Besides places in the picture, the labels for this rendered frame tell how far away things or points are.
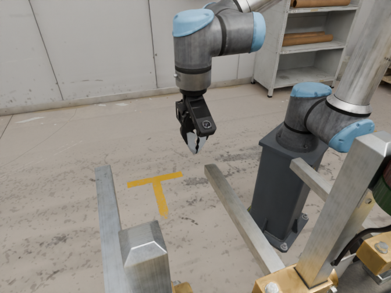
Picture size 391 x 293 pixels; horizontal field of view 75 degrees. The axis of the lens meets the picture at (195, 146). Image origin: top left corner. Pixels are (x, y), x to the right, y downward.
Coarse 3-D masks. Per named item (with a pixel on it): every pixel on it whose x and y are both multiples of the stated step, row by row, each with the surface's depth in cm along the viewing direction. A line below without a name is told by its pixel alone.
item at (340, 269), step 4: (348, 256) 52; (352, 256) 52; (344, 260) 52; (348, 260) 53; (340, 264) 52; (344, 264) 53; (348, 264) 54; (336, 268) 53; (340, 268) 54; (344, 268) 55; (336, 272) 55; (340, 272) 56; (340, 276) 58
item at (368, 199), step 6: (366, 192) 27; (366, 198) 27; (372, 198) 28; (360, 204) 28; (366, 204) 28; (372, 228) 29; (378, 228) 28; (384, 228) 27; (390, 228) 27; (360, 234) 31; (366, 234) 30; (354, 240) 32; (348, 246) 33; (342, 252) 34; (330, 264) 37; (336, 264) 36
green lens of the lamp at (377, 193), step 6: (378, 180) 25; (384, 180) 24; (378, 186) 25; (384, 186) 24; (372, 192) 26; (378, 192) 24; (384, 192) 24; (390, 192) 23; (378, 198) 24; (384, 198) 24; (390, 198) 23; (378, 204) 24; (384, 204) 24; (390, 204) 23; (384, 210) 24; (390, 210) 23
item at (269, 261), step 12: (204, 168) 66; (216, 168) 64; (216, 180) 61; (216, 192) 61; (228, 192) 58; (228, 204) 55; (240, 204) 55; (240, 216) 52; (240, 228) 52; (252, 228) 50; (252, 240) 48; (264, 240) 48; (252, 252) 49; (264, 252) 46; (264, 264) 45; (276, 264) 44
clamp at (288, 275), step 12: (264, 276) 42; (276, 276) 42; (288, 276) 42; (300, 276) 42; (336, 276) 42; (264, 288) 40; (288, 288) 40; (300, 288) 40; (312, 288) 40; (324, 288) 40
